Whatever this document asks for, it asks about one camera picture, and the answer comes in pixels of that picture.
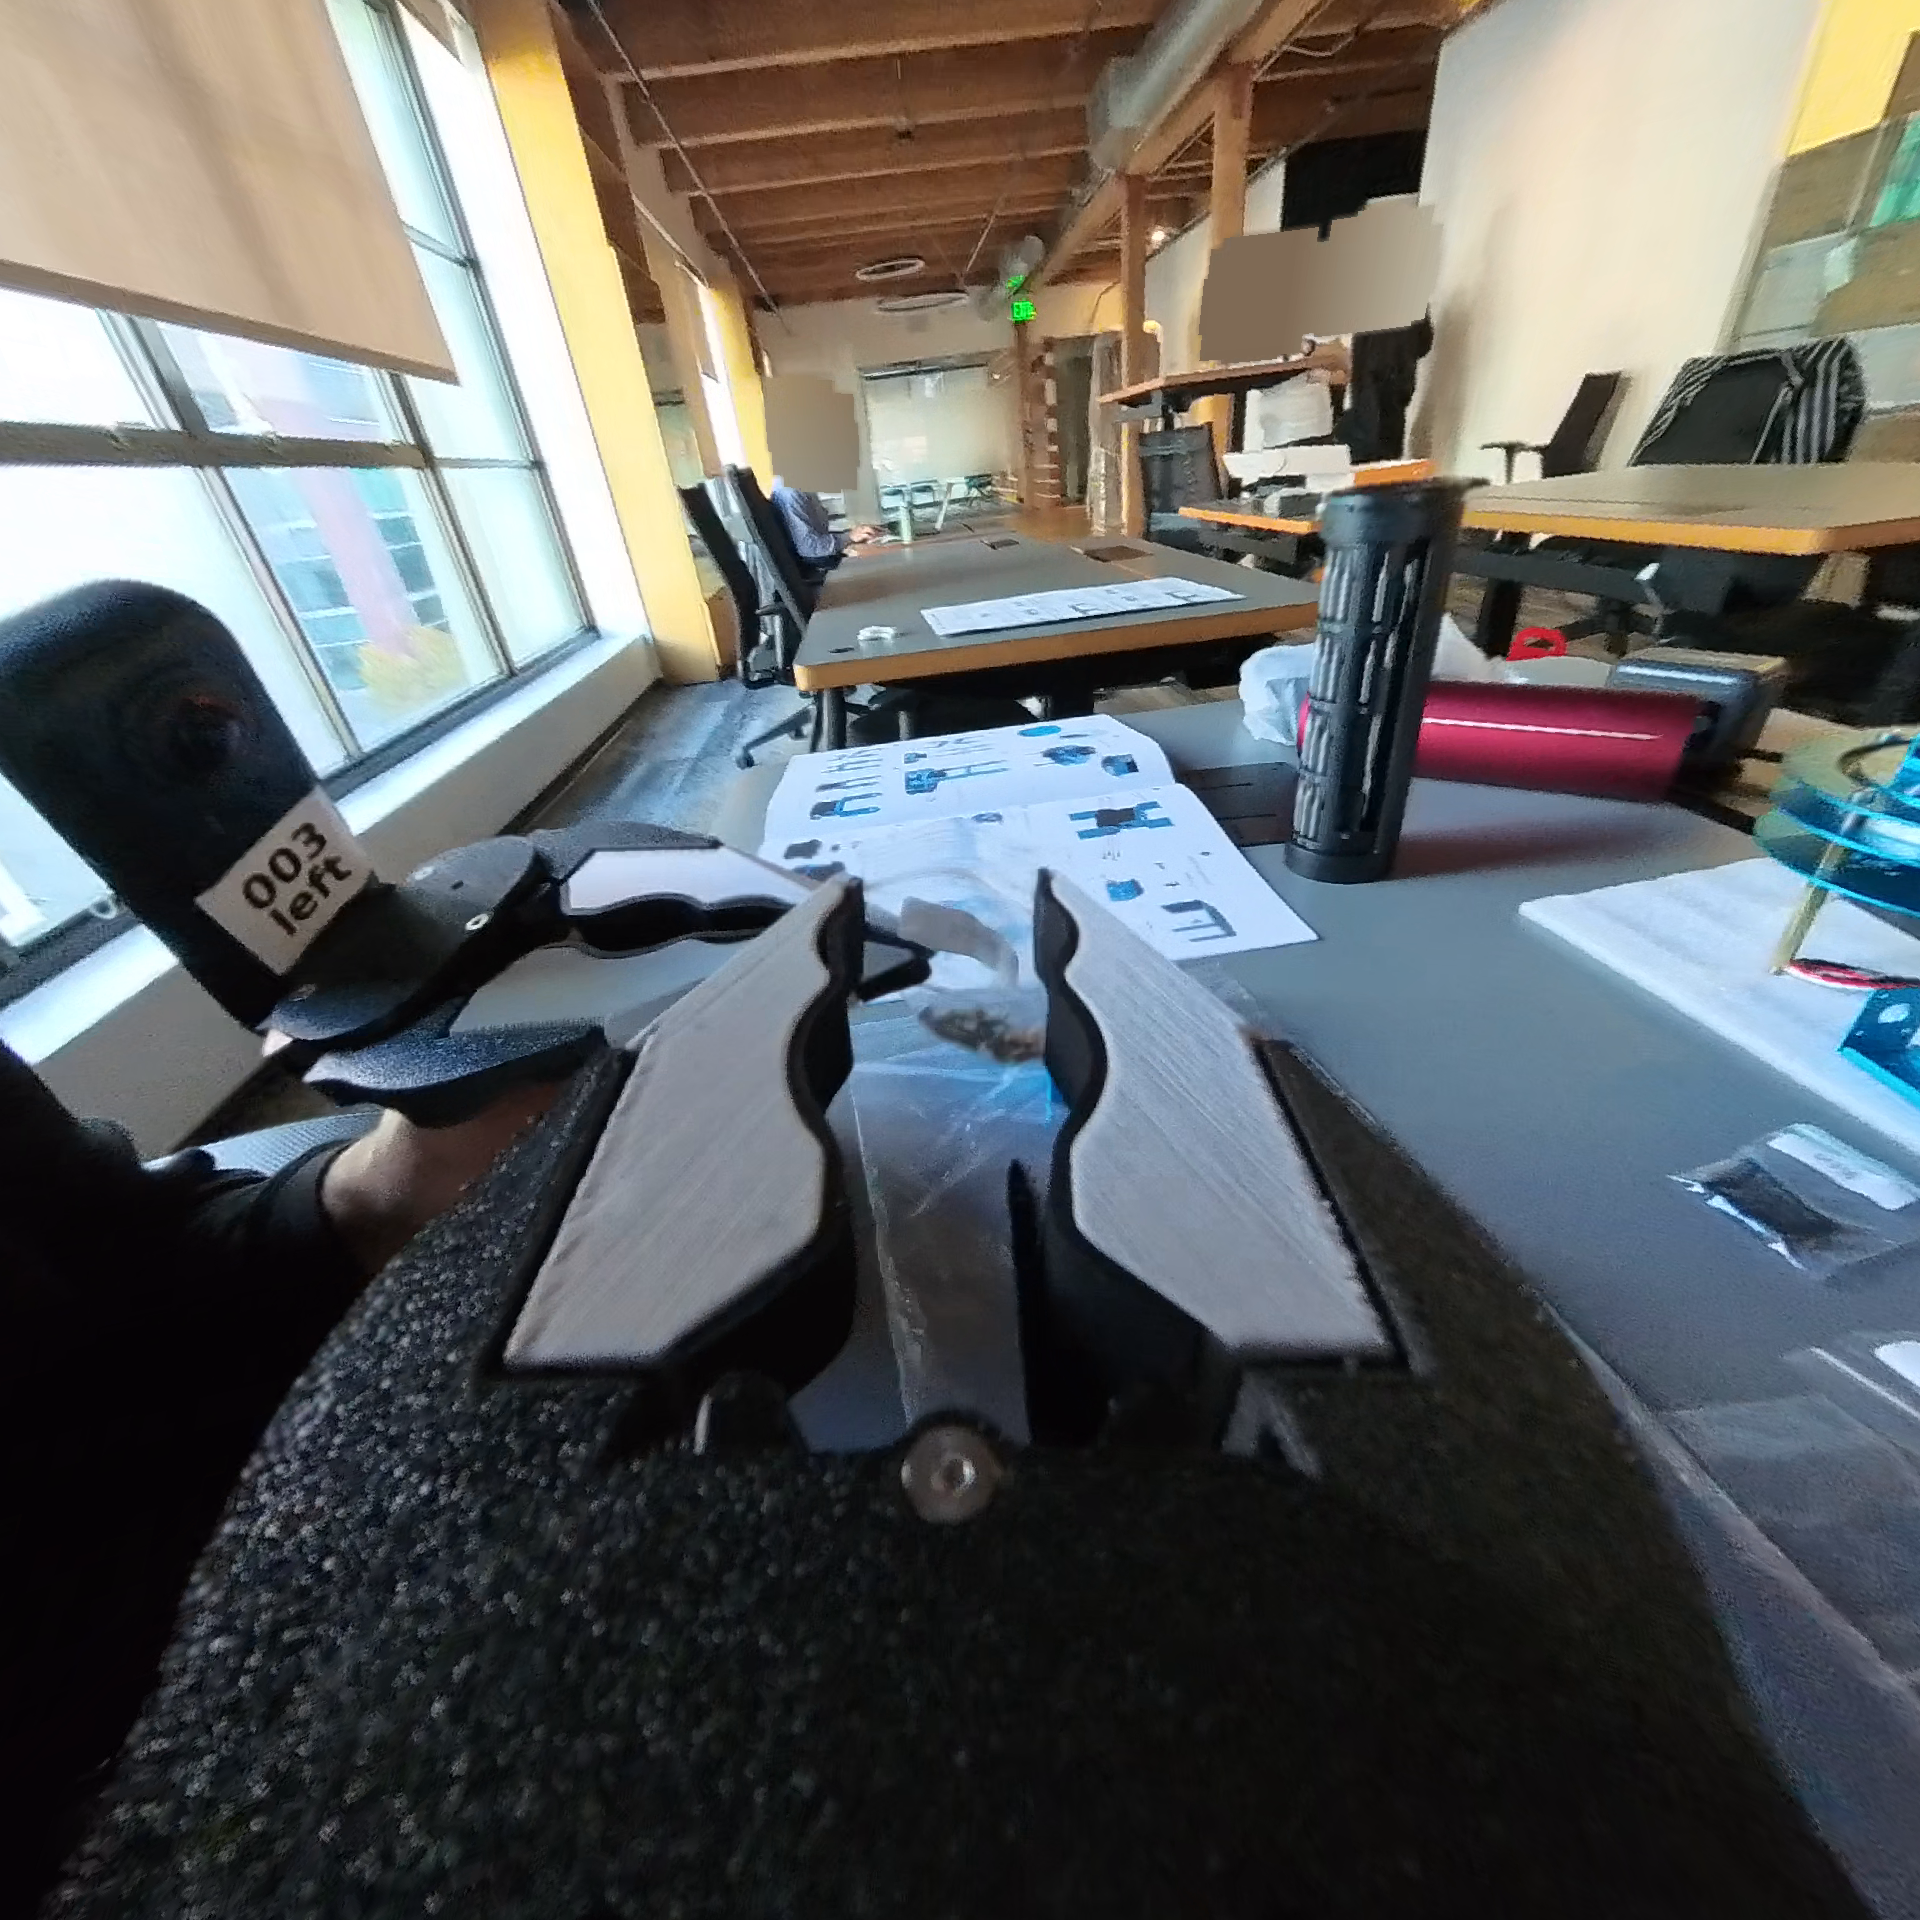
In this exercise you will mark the large window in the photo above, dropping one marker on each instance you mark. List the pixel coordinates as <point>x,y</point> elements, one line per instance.
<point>376,527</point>

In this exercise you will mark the clear bag with blue disc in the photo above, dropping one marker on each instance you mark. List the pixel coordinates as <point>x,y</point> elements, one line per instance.
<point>936,1200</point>

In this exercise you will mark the black cylindrical bit holder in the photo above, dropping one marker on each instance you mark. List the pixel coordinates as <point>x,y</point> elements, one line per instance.
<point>1373,692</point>

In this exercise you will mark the wooden standing desk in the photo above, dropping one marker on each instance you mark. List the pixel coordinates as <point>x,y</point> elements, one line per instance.
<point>1231,375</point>

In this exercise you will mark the white plastic bag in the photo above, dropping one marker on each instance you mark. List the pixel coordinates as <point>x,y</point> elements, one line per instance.
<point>1268,692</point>

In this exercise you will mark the person's left forearm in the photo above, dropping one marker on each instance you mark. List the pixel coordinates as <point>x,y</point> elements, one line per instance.
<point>91,1350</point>

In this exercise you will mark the dark grey box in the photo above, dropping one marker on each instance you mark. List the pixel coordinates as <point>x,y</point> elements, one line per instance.
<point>1726,697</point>

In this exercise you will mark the red metal cylinder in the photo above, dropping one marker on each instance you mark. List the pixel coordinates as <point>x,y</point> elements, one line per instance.
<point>1548,739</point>

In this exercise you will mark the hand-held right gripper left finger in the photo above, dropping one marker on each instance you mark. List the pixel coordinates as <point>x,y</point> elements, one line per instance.
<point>676,1200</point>

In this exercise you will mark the black office chair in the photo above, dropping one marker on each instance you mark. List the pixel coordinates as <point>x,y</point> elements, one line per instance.
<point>1571,426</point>
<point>772,550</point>
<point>729,600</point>

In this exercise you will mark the printed instruction sheet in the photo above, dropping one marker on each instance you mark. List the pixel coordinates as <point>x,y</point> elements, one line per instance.
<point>1077,605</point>
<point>1035,841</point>

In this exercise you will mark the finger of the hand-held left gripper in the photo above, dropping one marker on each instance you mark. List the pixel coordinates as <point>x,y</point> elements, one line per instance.
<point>676,886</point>

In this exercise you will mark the wooden edged desk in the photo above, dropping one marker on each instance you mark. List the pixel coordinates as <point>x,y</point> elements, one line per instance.
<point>1696,503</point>
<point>1053,583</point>

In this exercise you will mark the grey desk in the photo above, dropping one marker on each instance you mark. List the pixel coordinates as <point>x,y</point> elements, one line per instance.
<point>1426,1019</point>

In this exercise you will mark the silver ceiling duct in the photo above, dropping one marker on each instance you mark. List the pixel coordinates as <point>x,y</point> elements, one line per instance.
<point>1171,81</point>

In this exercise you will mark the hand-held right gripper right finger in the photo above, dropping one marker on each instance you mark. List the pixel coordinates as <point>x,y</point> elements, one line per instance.
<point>1200,1186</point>

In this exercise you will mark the blue acrylic turntable base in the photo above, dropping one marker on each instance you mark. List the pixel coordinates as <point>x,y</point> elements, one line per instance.
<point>1852,826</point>

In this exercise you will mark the white foam sheet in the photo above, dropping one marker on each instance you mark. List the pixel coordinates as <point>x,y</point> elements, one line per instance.
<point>1679,945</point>

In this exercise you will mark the person's left hand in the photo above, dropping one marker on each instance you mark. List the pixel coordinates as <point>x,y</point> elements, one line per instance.
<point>418,1186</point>

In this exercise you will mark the small clear screw bag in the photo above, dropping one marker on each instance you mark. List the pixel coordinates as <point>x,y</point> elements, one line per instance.
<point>961,959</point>

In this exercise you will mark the small red object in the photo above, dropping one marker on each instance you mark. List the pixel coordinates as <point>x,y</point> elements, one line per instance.
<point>1537,643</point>

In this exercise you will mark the beige window blind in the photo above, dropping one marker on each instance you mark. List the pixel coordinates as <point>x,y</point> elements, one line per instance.
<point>199,166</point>

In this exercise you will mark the small bag of black parts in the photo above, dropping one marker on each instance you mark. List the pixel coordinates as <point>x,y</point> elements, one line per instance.
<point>1784,1200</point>

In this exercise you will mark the chair with striped jacket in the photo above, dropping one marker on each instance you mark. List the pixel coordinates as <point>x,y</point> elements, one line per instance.
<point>1756,405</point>

